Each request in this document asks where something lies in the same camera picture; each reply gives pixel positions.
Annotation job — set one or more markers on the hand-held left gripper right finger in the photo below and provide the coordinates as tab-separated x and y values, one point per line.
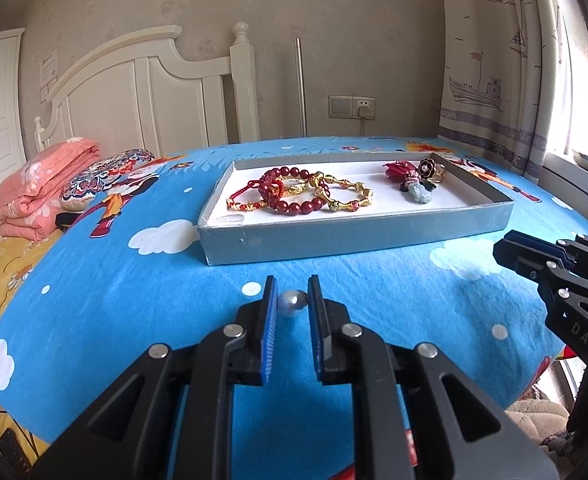
316	330

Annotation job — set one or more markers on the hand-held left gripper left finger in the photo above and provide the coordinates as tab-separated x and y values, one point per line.
270	330

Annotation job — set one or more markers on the pearl pendant with silver cap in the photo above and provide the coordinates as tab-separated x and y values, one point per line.
289	304

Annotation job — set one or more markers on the grey cardboard tray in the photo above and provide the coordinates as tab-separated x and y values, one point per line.
353	235

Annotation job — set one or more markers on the clear crystal brooch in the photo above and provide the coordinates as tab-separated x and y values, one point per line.
416	194

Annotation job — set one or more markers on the red translucent flower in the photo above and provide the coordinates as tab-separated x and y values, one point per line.
401	170

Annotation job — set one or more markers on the blue cartoon print bedsheet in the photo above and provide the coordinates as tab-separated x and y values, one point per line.
149	300

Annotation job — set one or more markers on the gold bangle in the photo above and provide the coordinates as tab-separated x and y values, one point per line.
296	189

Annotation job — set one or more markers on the beige plush slipper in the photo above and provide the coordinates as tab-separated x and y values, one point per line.
538	422

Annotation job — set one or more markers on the ship print curtain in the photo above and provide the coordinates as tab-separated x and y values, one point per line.
488	60

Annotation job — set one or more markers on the white charger plug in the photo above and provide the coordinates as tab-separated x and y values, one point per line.
365	109

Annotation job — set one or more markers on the patterned pillow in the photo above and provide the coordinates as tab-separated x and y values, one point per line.
104	175

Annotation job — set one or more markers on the metal pole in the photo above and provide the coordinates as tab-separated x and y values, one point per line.
301	85

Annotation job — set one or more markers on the white wooden headboard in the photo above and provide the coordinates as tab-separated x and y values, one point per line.
164	105

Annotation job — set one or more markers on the pink folded quilt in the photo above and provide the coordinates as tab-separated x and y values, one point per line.
39	190

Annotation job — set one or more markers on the yellow bedsheet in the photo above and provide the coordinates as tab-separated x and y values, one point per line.
4	280

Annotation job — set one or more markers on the black remote control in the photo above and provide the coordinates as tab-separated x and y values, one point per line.
14	452

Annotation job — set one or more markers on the beige wall switch panel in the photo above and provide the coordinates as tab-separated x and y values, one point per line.
341	106

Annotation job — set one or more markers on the paper sheet on wall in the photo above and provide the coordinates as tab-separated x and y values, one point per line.
49	75

